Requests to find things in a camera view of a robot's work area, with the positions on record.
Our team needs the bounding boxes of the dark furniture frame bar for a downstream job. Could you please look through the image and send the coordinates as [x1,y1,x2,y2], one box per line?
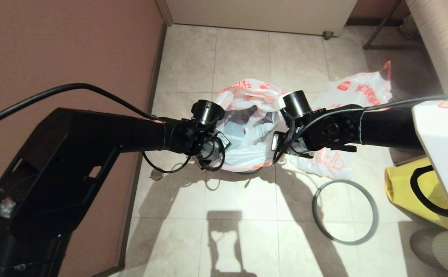
[393,154,425,167]

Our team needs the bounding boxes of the yellow fabric bag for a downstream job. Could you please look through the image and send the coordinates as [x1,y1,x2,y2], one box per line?
[385,156,448,232]

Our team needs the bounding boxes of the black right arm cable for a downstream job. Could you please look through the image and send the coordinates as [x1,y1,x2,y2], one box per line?
[272,93,448,219]

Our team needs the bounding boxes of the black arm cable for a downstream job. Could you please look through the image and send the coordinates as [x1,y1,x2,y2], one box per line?
[0,83,226,277]
[272,93,448,219]

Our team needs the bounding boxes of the grey trash can ring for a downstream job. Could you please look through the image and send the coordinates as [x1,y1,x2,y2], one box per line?
[312,179,379,246]

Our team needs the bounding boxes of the white door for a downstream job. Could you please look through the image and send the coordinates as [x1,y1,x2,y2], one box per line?
[165,0,358,38]

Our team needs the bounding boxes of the dark metal furniture frame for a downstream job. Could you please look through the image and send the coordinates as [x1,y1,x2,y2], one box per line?
[362,0,421,50]

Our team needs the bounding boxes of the grey ribbed round object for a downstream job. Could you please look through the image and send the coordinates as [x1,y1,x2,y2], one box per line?
[409,229,448,277]

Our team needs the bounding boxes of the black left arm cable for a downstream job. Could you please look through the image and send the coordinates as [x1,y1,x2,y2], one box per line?
[0,83,226,277]

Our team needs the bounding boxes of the white red-printed plastic bag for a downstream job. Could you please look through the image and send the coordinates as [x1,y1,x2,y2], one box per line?
[214,79,291,173]
[288,60,393,180]

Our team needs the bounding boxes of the beige striped upholstered seat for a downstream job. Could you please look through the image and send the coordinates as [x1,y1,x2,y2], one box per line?
[403,0,448,95]

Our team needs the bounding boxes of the small woven basket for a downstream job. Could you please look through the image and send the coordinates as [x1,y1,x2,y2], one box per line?
[398,17,417,40]

